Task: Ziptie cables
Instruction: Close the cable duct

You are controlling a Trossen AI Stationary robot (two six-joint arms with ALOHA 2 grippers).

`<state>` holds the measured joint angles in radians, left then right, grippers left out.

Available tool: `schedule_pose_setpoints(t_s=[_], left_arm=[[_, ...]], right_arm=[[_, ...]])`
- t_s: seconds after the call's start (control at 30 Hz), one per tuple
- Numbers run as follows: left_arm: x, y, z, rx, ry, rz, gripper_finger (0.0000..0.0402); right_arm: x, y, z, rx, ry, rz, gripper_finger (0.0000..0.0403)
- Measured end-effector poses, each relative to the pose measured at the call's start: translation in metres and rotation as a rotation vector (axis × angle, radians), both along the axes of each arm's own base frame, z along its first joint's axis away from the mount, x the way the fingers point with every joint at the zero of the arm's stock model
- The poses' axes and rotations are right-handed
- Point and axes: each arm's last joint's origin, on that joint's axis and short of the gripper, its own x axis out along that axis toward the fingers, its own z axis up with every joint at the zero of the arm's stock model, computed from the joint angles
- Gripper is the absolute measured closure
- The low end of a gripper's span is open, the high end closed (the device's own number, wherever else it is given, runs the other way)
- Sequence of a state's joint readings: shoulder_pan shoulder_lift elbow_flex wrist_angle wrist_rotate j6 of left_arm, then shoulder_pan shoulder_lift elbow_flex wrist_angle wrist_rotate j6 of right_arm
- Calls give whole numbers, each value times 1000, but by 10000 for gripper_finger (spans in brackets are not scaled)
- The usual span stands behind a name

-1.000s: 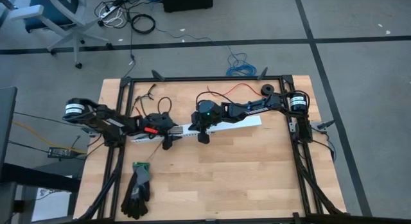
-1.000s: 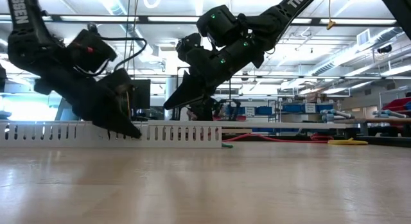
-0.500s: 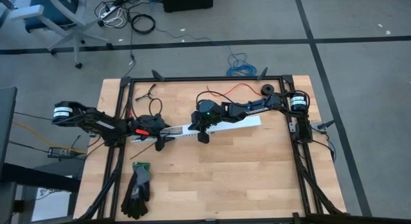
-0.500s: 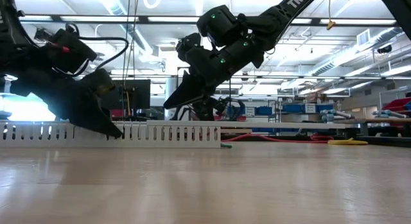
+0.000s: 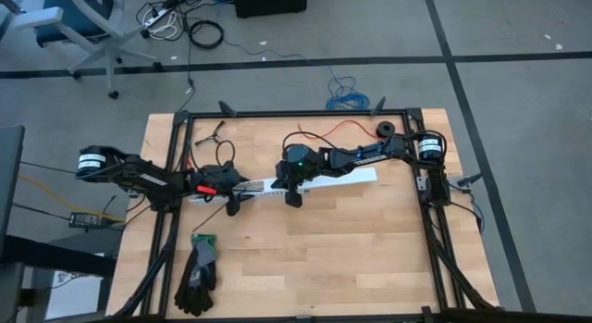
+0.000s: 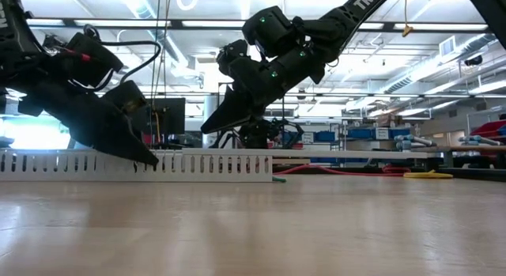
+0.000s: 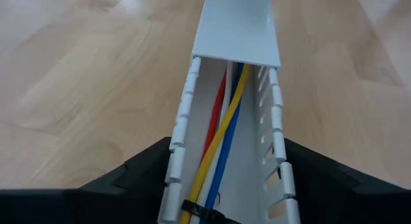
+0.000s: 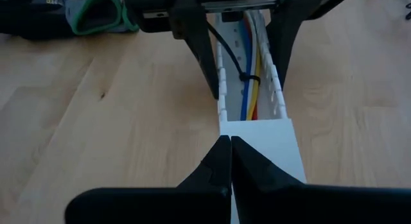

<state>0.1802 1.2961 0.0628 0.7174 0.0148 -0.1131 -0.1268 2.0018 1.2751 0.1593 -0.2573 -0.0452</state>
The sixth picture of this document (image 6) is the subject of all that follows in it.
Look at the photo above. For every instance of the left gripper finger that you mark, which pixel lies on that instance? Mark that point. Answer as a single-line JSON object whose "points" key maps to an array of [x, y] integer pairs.
{"points": [[126, 143]]}

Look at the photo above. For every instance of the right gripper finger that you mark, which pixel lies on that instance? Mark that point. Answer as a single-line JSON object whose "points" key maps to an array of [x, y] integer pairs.
{"points": [[227, 116]]}

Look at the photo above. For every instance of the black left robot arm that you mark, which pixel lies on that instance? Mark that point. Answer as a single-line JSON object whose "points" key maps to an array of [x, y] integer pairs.
{"points": [[16, 50]]}

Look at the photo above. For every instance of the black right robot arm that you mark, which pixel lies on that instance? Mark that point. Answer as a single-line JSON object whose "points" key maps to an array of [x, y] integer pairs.
{"points": [[336, 23]]}

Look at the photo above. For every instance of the black monitor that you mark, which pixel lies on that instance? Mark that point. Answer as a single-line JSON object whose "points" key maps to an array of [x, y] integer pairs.
{"points": [[172, 116]]}

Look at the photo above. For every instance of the black overhead beam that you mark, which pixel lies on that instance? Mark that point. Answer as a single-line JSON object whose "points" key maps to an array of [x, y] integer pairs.
{"points": [[178, 23]]}

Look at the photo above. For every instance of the blue bin shelf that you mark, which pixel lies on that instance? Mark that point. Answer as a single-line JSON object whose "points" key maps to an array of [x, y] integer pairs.
{"points": [[363, 133]]}

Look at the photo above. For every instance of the yellow hanging tag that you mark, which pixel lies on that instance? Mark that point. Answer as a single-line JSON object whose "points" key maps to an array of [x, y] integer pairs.
{"points": [[407, 30]]}

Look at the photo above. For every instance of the blue white pipe assembly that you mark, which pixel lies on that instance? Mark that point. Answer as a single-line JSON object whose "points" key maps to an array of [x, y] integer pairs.
{"points": [[478, 141], [407, 143]]}

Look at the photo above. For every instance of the white ceiling vent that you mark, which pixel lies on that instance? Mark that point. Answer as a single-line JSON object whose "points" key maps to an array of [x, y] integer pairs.
{"points": [[447, 46]]}

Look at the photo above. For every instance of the wooden workbench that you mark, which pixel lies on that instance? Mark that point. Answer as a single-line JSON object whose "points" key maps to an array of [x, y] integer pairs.
{"points": [[458, 148]]}

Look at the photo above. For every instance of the black ceiling speaker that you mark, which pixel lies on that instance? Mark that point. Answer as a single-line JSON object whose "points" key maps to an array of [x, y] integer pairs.
{"points": [[473, 60]]}

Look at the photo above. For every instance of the red bin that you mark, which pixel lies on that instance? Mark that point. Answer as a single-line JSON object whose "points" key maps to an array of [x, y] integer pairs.
{"points": [[488, 129]]}

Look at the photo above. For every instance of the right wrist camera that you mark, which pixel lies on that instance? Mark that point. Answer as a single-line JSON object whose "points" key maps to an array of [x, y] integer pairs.
{"points": [[233, 50]]}

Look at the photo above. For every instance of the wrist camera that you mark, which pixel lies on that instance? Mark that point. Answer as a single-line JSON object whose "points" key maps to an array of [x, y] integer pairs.
{"points": [[126, 98], [233, 50]]}

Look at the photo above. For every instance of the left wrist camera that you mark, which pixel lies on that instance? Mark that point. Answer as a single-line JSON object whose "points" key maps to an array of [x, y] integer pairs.
{"points": [[126, 98]]}

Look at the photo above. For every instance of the black aluminium table frame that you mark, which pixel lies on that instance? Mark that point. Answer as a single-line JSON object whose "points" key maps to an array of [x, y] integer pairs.
{"points": [[474, 174]]}

